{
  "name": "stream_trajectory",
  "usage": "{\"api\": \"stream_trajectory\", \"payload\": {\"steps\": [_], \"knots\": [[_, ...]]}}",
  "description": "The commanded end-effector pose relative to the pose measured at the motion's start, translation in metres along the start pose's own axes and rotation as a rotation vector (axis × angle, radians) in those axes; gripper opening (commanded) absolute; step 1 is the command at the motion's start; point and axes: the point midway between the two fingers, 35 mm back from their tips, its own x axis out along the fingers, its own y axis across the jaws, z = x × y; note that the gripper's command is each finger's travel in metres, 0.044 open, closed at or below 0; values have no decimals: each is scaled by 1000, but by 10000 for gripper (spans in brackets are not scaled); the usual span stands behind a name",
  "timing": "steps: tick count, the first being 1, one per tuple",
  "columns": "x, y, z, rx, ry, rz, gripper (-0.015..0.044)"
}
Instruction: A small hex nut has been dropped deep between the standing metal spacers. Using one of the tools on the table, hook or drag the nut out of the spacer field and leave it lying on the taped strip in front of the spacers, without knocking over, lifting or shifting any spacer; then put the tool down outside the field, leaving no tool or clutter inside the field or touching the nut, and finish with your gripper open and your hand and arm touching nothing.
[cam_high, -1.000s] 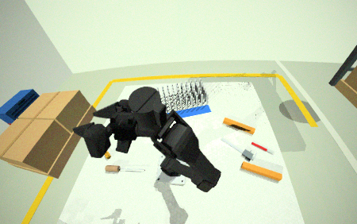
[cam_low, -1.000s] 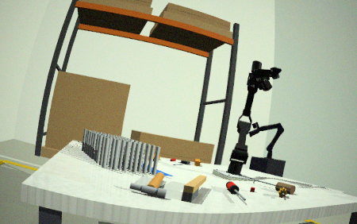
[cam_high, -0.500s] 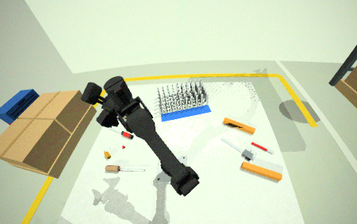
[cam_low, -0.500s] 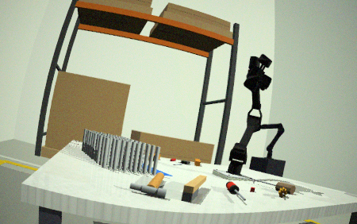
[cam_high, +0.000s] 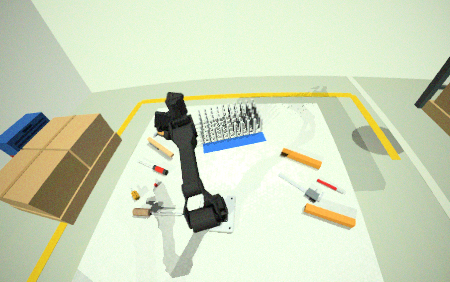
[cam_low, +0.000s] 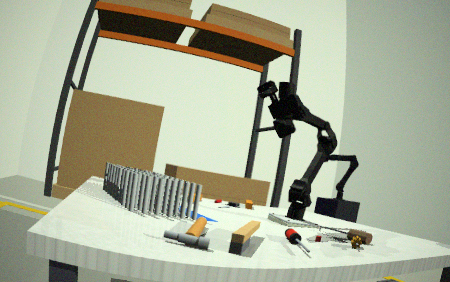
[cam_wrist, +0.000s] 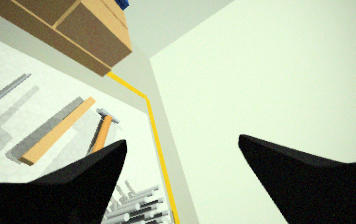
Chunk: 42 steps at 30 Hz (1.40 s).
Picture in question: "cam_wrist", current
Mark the small hammer with orange handle and grey head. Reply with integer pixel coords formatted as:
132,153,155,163
91,108,120,153

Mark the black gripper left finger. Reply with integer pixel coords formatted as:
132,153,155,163
0,139,127,224

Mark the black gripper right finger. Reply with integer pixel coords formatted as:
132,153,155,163
238,134,356,224

